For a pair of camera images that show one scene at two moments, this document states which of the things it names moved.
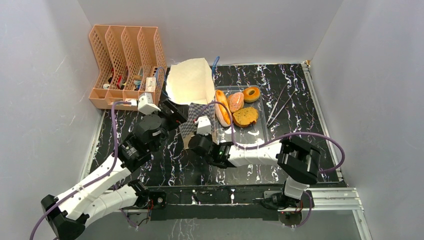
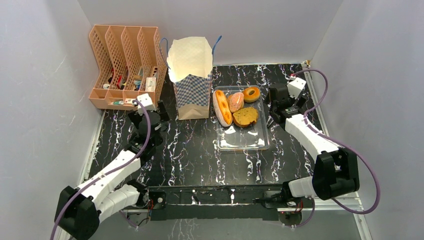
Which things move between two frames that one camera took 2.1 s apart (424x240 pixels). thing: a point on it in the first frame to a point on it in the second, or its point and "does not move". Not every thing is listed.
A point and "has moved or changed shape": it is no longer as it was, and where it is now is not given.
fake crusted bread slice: (245, 117) does not move
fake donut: (236, 101) does not move
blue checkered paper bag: (191, 82) has moved or changed shape
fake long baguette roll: (223, 110) does not move
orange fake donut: (252, 98) does not move
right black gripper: (191, 129) to (276, 100)
